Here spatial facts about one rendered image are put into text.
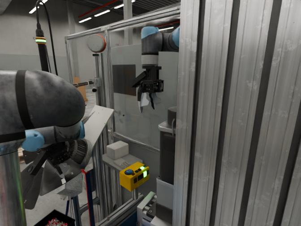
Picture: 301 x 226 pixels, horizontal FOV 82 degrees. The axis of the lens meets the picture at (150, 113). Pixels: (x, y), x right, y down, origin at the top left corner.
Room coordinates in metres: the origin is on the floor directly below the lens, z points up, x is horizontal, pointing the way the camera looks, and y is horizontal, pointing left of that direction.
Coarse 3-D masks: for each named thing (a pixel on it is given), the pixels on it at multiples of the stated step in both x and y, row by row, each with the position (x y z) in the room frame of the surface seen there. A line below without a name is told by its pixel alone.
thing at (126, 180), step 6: (138, 162) 1.01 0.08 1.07; (126, 168) 0.95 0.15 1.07; (132, 168) 0.95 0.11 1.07; (138, 168) 0.95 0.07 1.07; (144, 168) 0.95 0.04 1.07; (120, 174) 0.90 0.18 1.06; (126, 174) 0.88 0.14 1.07; (138, 174) 0.89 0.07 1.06; (120, 180) 0.90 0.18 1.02; (126, 180) 0.87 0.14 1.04; (132, 180) 0.86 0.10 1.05; (144, 180) 0.93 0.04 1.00; (126, 186) 0.87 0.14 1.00; (132, 186) 0.86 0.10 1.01; (138, 186) 0.89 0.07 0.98
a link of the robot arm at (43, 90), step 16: (32, 80) 0.31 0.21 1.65; (48, 80) 0.33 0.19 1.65; (64, 80) 0.37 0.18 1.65; (32, 96) 0.30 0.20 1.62; (48, 96) 0.31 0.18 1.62; (64, 96) 0.34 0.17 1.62; (80, 96) 0.39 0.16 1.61; (32, 112) 0.29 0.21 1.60; (48, 112) 0.31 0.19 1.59; (64, 112) 0.33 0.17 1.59; (80, 112) 0.39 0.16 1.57; (64, 128) 0.46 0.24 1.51; (80, 128) 0.66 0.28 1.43
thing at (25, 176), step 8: (40, 168) 0.94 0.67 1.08; (24, 176) 0.90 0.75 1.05; (32, 176) 0.91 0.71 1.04; (40, 176) 0.92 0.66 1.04; (24, 184) 0.88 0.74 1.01; (32, 184) 0.89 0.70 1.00; (40, 184) 0.89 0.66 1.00; (24, 192) 0.86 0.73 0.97; (32, 192) 0.86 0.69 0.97; (32, 200) 0.84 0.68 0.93; (32, 208) 0.81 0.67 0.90
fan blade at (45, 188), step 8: (72, 160) 0.90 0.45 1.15; (48, 168) 0.83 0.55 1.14; (72, 168) 0.83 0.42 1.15; (80, 168) 0.82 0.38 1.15; (48, 176) 0.78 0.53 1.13; (56, 176) 0.78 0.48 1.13; (64, 176) 0.78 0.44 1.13; (72, 176) 0.77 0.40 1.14; (48, 184) 0.74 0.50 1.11; (56, 184) 0.74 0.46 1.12; (40, 192) 0.71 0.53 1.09; (48, 192) 0.71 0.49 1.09
